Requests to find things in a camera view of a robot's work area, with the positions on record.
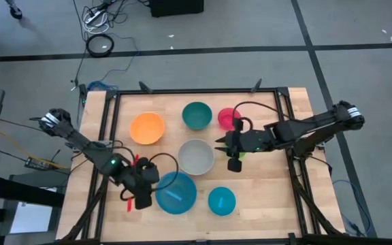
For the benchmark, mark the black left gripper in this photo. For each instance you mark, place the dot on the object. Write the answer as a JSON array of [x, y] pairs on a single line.
[[138, 175]]

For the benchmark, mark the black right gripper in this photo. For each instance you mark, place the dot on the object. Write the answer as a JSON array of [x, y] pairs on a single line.
[[250, 140]]

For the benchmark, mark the small blue plastic bowl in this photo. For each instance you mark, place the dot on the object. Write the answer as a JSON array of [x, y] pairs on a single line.
[[222, 201]]

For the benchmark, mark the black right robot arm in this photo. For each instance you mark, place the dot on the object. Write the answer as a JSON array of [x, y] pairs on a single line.
[[318, 122]]

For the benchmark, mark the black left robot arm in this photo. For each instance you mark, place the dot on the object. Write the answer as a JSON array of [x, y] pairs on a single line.
[[80, 141]]

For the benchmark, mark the bright green plastic bowl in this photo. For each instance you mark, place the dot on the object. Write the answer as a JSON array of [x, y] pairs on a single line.
[[242, 155]]

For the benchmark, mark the red tape strip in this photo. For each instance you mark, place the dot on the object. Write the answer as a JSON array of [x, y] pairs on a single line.
[[129, 205], [135, 160]]

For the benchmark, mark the pink cup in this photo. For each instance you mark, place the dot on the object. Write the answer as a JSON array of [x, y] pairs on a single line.
[[225, 118]]

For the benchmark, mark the grey plastic bowl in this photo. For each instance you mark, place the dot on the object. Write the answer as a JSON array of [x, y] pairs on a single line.
[[196, 157]]

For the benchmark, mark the large blue plastic bowl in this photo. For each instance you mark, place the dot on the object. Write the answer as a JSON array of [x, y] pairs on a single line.
[[177, 195]]

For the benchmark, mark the dark teal plastic bowl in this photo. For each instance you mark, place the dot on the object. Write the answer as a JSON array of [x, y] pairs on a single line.
[[197, 115]]

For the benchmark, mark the orange plastic bowl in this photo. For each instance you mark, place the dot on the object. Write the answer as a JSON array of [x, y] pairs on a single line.
[[146, 128]]

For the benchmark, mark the black electronic device on floor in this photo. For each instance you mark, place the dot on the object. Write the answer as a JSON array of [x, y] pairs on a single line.
[[36, 164]]

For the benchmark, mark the black box on floor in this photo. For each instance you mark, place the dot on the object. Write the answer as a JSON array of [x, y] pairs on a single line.
[[176, 7]]

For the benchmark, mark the black chair caster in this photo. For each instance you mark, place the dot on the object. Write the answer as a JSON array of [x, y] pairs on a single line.
[[15, 13]]

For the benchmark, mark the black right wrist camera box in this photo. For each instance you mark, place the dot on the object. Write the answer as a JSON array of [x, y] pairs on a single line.
[[234, 165]]

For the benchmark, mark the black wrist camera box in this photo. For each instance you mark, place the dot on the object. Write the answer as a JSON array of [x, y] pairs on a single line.
[[143, 201], [234, 165]]

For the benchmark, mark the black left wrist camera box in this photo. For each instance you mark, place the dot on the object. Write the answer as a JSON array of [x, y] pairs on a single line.
[[143, 201]]

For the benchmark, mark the black aluminium table frame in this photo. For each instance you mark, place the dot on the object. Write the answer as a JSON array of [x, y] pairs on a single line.
[[199, 91]]

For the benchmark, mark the black frame bracket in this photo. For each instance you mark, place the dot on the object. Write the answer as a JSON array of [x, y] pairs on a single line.
[[145, 87], [256, 86]]

